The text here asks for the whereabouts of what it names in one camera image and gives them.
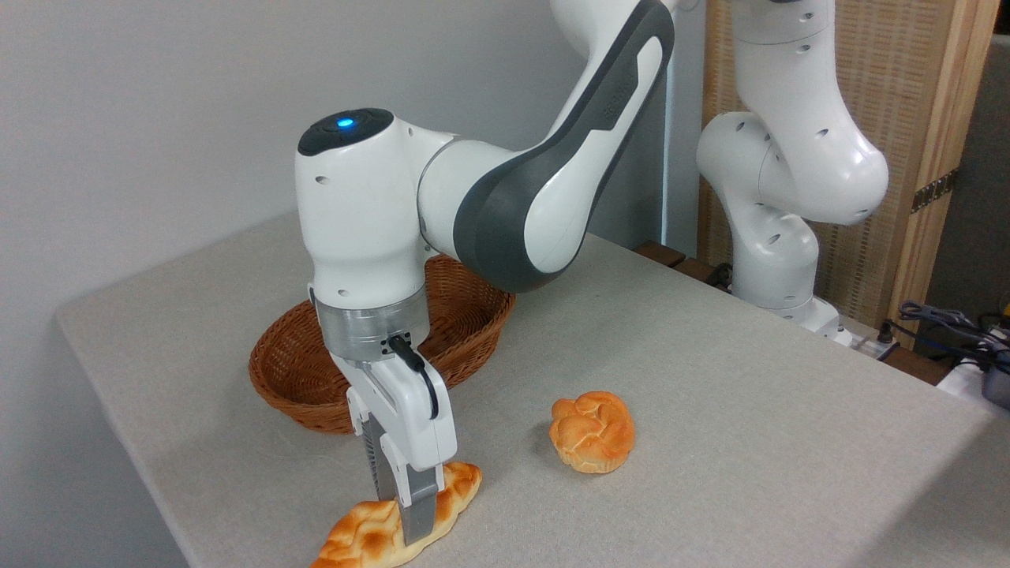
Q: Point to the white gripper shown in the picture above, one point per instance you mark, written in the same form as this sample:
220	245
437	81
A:
414	426

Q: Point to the long braided bread loaf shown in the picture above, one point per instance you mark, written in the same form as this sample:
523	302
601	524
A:
363	536

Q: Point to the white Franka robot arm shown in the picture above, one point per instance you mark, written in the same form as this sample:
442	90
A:
363	221

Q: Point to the brown oval wicker basket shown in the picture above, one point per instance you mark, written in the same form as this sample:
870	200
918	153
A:
465	315

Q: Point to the round knotted bread roll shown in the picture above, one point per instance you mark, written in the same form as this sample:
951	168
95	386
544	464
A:
592	434

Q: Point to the dark wooden floor block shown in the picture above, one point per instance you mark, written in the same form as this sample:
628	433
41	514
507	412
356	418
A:
671	256

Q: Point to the white cloth-like object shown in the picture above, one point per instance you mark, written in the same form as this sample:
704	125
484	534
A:
959	379

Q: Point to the grey box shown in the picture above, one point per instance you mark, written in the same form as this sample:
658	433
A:
998	386

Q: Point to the dark metal screen hinge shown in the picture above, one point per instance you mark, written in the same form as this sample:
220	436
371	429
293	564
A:
935	192

